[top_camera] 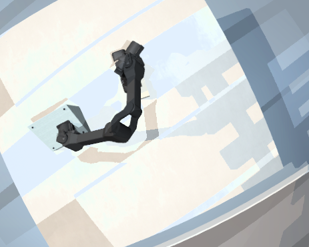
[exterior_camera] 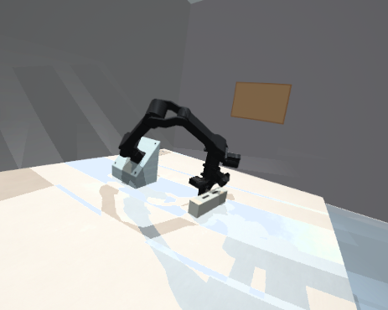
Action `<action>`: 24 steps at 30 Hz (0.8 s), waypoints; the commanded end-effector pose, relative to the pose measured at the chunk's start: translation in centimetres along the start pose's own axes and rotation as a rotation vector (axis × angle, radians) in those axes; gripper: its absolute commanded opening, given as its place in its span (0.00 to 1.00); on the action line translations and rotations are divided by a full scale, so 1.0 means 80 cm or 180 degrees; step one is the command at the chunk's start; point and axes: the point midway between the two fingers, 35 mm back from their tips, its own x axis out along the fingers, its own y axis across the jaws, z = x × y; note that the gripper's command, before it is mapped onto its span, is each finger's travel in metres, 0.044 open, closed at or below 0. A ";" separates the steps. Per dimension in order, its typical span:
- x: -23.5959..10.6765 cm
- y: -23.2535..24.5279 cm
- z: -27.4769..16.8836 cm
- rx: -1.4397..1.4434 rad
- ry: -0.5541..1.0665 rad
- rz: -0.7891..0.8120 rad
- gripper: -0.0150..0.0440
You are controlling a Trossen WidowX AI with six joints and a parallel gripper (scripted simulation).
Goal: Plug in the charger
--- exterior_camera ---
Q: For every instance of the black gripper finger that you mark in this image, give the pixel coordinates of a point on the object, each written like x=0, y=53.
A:
x=202, y=191
x=211, y=184

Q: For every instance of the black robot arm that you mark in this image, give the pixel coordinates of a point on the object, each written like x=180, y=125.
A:
x=215, y=144

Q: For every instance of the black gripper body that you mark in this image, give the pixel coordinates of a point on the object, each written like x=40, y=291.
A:
x=201, y=183

